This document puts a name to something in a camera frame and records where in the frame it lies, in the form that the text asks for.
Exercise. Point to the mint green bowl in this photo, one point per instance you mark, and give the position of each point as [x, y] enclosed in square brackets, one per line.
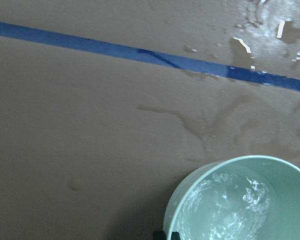
[246, 198]

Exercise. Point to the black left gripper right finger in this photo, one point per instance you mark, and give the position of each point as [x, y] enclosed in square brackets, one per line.
[175, 235]

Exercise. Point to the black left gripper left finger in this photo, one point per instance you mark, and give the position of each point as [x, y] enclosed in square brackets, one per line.
[159, 235]

